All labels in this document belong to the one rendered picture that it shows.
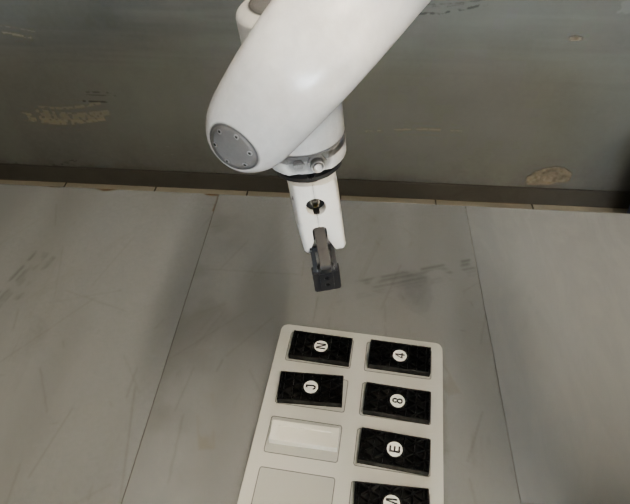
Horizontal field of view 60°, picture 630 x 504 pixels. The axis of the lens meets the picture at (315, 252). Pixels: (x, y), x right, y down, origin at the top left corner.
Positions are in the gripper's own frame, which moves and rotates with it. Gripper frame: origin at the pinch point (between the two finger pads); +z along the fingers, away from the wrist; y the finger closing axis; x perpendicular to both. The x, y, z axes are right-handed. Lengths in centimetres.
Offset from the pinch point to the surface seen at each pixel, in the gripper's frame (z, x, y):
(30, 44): 41, 99, 181
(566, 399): 31.1, -33.7, -9.6
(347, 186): 118, -21, 152
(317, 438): 24.5, 4.9, -12.0
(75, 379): 22.5, 41.7, 3.6
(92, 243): 23, 44, 35
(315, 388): 24.6, 4.2, -4.1
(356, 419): 26.3, -1.1, -9.3
